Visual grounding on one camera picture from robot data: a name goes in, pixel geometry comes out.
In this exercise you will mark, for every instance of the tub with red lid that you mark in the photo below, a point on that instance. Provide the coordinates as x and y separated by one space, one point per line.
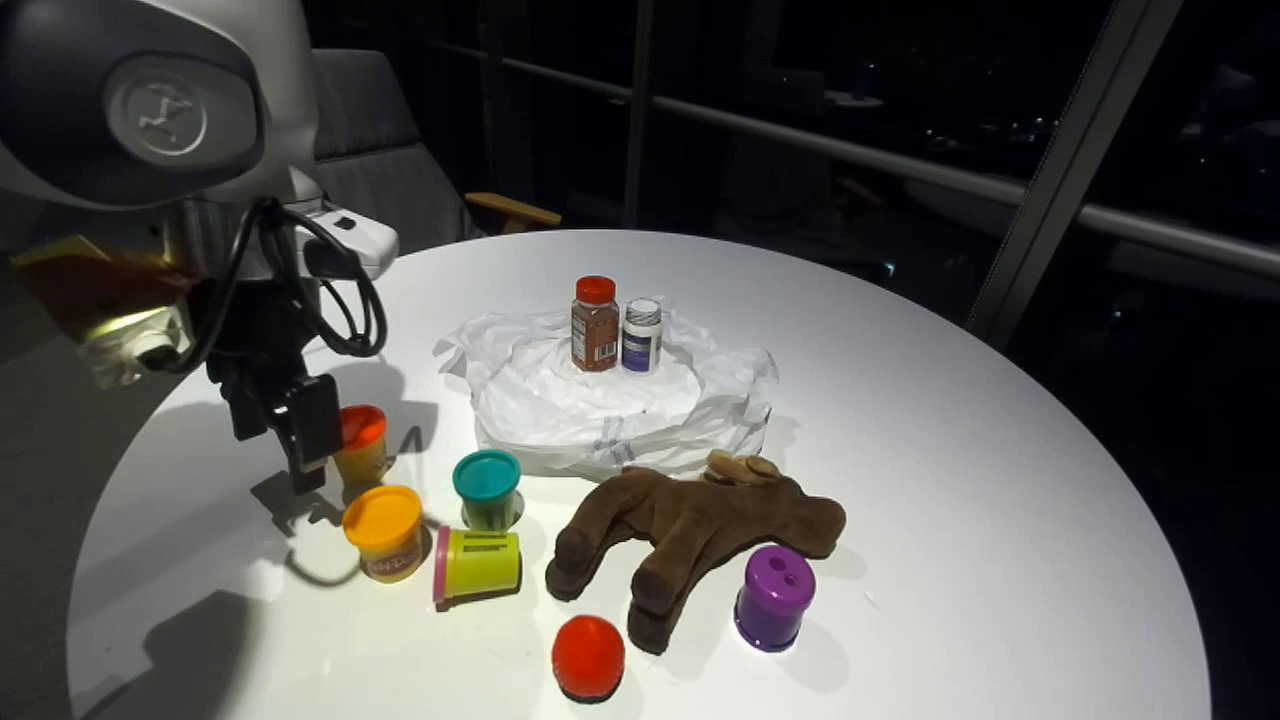
591 658

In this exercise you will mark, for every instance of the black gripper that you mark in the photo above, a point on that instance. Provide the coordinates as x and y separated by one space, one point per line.
267 340

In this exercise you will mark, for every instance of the small white pill bottle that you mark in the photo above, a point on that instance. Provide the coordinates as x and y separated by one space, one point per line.
640 340

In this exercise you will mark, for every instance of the spice jar red lid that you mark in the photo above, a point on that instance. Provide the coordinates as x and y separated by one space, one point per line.
593 335

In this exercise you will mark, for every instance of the grey metal window railing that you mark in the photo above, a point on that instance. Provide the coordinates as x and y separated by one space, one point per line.
904 162

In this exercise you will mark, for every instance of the purple tub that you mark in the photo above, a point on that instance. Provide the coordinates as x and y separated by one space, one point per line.
778 594

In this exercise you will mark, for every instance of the brown plush moose toy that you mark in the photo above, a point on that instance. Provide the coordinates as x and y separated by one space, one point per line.
702 525

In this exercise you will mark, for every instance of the brown cardboard wrist box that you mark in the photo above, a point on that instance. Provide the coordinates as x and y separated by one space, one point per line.
107 312

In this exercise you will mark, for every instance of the yellow tub orange lid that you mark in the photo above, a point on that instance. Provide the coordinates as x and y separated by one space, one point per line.
385 525

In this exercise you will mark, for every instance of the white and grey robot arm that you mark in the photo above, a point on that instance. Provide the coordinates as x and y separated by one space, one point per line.
162 114

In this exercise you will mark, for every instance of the green tub teal lid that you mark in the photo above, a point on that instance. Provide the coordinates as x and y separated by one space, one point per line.
484 480

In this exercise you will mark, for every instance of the grey diagonal pillar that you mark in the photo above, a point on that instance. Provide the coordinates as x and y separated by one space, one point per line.
1065 162

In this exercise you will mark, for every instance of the crumpled clear plastic bag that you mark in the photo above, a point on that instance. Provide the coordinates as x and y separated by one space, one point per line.
723 402

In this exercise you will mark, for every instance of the yellow tub red-orange lid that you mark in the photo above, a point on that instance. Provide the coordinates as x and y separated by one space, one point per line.
363 447

